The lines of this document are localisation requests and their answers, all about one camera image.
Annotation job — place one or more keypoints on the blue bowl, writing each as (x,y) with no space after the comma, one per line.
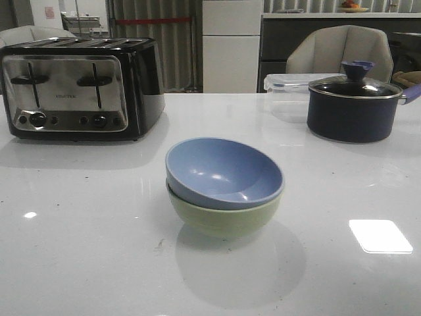
(217,173)

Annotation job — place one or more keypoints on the green bowl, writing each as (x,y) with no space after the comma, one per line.
(224,223)

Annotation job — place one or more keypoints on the clear plastic food container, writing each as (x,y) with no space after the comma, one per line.
(287,95)

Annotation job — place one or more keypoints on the white refrigerator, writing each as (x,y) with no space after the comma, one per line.
(231,41)

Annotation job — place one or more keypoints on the dark kitchen counter cabinet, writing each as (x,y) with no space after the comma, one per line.
(281,34)

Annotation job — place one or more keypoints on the dark blue saucepan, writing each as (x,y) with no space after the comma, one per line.
(355,119)

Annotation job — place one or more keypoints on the beige chair right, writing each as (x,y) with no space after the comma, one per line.
(324,50)

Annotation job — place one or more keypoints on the beige chair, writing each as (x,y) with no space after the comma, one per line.
(324,50)
(29,33)

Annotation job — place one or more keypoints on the red barrier tape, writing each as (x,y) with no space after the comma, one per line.
(153,21)

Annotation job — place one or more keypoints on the glass lid with blue knob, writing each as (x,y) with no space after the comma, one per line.
(355,84)

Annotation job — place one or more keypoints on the black and chrome toaster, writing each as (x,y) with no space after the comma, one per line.
(91,89)

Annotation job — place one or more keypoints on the fruit plate on counter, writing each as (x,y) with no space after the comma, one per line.
(350,6)

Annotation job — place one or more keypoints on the yellowish cloth item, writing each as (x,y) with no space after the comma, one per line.
(407,79)

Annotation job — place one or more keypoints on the beige chair left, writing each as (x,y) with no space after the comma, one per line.
(29,33)

